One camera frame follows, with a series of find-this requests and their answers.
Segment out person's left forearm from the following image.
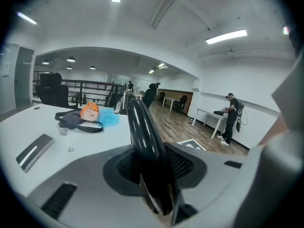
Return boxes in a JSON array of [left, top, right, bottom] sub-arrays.
[[257, 114, 289, 147]]

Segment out black high-back office chair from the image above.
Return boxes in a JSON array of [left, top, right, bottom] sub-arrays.
[[35, 72, 69, 109]]

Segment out white table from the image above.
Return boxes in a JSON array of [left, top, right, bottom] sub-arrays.
[[162, 96, 181, 111], [191, 107, 228, 140]]

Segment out blue mesh puff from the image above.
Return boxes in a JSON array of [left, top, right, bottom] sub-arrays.
[[97, 108, 121, 128]]

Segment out black metal railing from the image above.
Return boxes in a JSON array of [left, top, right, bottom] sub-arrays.
[[32, 71, 126, 111]]

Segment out orange helmet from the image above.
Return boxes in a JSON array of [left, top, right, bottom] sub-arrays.
[[80, 101, 100, 123]]

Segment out white ceiling pipes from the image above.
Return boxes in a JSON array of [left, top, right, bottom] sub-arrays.
[[149, 0, 238, 61]]

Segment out grey flat device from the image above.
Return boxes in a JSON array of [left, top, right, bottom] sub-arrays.
[[15, 133, 55, 173]]

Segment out grey door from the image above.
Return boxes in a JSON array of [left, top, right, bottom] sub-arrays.
[[14, 46, 35, 107]]

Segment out wooden wall panel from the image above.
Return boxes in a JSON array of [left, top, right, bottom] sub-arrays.
[[157, 88, 194, 115]]

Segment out dark grey strap bag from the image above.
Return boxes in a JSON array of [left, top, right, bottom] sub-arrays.
[[54, 110, 104, 134]]

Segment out black backpack with cables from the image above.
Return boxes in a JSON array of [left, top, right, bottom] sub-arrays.
[[235, 102, 248, 133]]

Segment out white wall sign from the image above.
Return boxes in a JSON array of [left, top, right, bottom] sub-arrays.
[[1, 61, 11, 78]]

